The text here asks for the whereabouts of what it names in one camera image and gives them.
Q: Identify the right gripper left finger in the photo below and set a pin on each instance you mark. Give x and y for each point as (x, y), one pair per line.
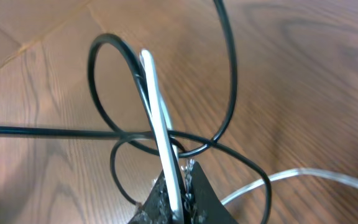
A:
(156, 209)

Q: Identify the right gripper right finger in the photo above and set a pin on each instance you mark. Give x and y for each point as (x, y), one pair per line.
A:
(203, 204)

